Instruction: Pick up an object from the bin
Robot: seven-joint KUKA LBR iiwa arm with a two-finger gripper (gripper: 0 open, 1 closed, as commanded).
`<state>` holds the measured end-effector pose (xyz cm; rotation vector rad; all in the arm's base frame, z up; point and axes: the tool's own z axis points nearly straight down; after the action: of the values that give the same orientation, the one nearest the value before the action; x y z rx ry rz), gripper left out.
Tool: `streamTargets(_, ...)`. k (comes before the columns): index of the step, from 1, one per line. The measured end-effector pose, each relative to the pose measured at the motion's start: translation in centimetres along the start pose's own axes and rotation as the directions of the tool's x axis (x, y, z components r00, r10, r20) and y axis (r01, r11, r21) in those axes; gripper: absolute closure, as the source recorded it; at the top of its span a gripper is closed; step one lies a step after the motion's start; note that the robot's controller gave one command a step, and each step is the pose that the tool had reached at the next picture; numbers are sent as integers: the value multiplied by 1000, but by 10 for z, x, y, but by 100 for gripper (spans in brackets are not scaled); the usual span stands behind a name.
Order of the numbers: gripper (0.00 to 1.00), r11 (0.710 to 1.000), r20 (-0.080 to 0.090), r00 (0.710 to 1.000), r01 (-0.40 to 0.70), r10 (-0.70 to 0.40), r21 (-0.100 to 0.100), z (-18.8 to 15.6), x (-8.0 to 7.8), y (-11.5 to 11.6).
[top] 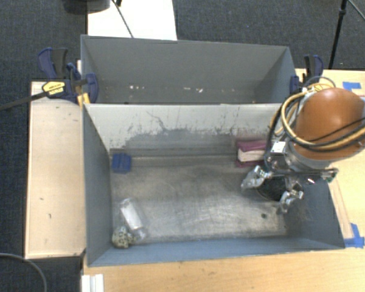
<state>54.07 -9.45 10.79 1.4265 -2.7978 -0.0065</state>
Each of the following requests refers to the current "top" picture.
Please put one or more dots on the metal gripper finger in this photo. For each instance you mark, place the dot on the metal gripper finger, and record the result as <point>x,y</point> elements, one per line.
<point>255,178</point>
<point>289,199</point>

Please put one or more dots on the black round object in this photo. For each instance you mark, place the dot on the black round object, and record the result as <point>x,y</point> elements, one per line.
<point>270,190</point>

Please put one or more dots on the purple and white sponge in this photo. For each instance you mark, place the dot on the purple and white sponge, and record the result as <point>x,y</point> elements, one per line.
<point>251,154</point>

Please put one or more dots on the grey metal bin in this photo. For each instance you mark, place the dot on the grey metal bin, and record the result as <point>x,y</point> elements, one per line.
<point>200,193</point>

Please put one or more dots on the clear plastic bottle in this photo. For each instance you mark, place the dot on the clear plastic bottle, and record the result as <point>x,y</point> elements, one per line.
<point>132,216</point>

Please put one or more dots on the blue ribbed block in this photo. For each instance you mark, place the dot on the blue ribbed block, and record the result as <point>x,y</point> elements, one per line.
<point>121,163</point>

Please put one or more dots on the speckled white ball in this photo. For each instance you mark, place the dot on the speckled white ball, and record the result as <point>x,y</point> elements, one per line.
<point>121,238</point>

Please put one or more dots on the pale wood board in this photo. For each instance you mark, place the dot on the pale wood board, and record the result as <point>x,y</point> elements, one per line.
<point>54,178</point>

